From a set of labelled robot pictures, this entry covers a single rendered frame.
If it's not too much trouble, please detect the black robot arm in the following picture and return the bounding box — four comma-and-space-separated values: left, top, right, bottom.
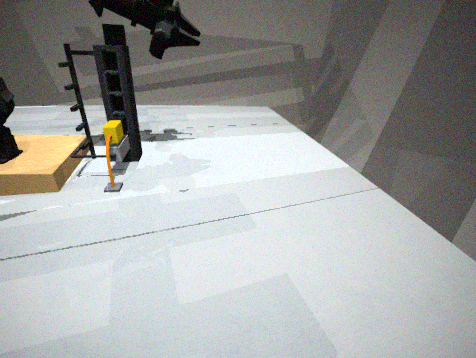
0, 0, 171, 164

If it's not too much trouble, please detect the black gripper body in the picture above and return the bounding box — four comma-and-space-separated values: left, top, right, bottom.
126, 0, 175, 59

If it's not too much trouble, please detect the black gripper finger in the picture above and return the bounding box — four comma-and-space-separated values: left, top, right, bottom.
171, 1, 201, 37
166, 18, 200, 50

